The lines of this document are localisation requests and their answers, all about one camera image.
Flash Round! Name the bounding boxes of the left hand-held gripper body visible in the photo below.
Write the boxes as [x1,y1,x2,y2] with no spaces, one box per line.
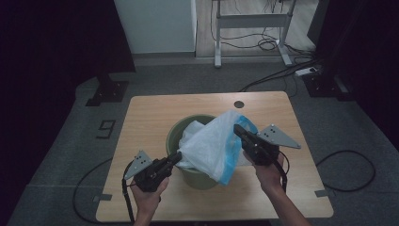
[123,149,175,193]

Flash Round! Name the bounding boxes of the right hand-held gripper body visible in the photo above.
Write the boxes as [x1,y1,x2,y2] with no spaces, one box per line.
[240,123,302,167]

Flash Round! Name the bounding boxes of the green plastic trash bin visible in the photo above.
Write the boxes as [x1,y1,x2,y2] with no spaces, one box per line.
[165,113,221,191]

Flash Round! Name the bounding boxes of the white blue-edged plastic bag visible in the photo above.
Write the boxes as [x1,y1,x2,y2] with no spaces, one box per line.
[176,109,259,186]

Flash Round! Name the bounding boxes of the person's left hand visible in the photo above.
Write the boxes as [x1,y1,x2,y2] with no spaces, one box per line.
[129,176,170,218]

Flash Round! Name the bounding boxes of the person's right hand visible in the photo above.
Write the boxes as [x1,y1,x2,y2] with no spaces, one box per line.
[242,150,285,196]

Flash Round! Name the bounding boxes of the white power strip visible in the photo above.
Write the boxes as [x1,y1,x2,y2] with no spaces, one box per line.
[294,66,319,77]

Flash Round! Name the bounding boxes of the white cabinet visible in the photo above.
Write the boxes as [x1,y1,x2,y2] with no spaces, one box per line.
[113,0,199,56]

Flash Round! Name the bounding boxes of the dark curtain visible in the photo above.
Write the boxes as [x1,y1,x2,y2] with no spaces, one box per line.
[306,0,399,152]
[0,0,136,220]

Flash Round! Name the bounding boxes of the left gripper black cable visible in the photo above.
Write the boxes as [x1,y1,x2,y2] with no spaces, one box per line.
[120,159,136,224]

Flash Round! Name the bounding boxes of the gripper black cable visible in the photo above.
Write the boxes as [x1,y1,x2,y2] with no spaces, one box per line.
[120,159,136,224]
[272,150,289,194]

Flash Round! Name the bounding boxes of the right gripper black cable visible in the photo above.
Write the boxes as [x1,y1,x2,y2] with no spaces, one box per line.
[272,150,289,194]

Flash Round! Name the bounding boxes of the black power cable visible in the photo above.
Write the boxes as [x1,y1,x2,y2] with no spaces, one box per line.
[239,58,318,93]

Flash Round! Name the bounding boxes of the black floor cable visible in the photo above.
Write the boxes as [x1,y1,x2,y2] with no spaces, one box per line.
[315,149,376,193]
[72,157,114,225]

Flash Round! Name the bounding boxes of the black stand base plate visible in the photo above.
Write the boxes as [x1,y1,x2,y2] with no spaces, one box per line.
[85,73,130,107]
[302,73,356,102]

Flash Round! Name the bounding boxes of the coiled black cables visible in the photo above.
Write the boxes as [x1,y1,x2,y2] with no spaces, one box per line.
[215,30,280,52]

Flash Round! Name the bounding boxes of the white metal desk frame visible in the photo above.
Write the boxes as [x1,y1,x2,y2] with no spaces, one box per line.
[211,0,297,70]

